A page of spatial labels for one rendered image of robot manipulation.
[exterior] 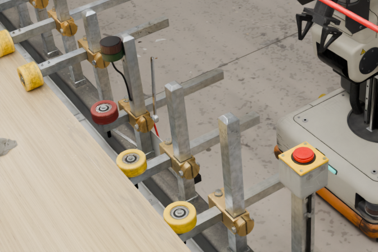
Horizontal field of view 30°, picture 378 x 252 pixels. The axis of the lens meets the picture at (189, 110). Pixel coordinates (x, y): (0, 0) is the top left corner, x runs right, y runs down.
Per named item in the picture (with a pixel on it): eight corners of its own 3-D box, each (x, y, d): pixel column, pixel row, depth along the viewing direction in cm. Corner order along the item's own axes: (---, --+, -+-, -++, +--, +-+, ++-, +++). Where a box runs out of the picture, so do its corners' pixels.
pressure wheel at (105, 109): (115, 124, 219) (109, 94, 212) (127, 137, 213) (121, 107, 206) (91, 135, 216) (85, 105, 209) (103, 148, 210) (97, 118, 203)
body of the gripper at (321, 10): (323, 25, 199) (333, -1, 197) (301, 12, 207) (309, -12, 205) (339, 27, 203) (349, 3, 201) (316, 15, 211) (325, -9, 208)
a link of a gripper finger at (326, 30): (318, 54, 201) (329, 22, 198) (302, 44, 206) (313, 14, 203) (334, 55, 205) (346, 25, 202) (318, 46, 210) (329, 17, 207)
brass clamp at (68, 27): (64, 18, 250) (61, 5, 247) (80, 33, 241) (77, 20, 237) (48, 23, 248) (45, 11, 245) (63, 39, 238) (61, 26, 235)
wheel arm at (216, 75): (219, 76, 230) (217, 66, 227) (224, 81, 227) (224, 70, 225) (99, 129, 213) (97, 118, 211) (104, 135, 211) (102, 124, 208)
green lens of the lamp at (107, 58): (117, 47, 199) (116, 41, 197) (127, 56, 194) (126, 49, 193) (98, 55, 196) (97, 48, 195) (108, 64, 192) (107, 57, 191)
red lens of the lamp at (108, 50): (116, 40, 197) (115, 33, 196) (126, 49, 193) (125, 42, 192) (97, 47, 195) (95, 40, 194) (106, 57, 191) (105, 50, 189)
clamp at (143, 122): (134, 107, 221) (131, 94, 218) (155, 129, 211) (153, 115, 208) (118, 114, 219) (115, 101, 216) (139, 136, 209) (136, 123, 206)
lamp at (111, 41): (126, 95, 209) (115, 33, 196) (135, 104, 205) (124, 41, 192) (109, 103, 206) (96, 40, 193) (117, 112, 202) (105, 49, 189)
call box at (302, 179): (305, 169, 144) (305, 140, 140) (328, 188, 139) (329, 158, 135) (278, 183, 142) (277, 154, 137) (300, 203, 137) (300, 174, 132)
